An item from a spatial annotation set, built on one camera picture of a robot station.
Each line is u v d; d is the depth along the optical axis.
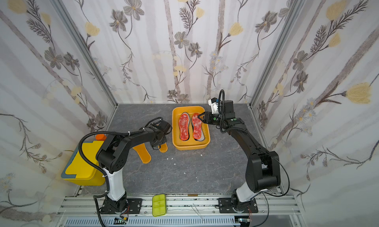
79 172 0.71
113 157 0.51
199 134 0.99
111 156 0.52
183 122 1.07
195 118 1.08
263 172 0.44
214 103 0.77
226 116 0.67
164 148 0.95
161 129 0.78
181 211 0.73
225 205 0.74
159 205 0.74
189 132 1.01
